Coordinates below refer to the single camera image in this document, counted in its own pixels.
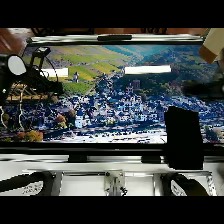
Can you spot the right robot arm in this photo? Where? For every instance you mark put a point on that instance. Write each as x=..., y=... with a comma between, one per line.
x=191, y=186

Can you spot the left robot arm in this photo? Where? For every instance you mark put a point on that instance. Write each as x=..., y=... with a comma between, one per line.
x=25, y=78

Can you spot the silver frame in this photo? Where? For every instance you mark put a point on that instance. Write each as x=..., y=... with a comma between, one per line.
x=115, y=183

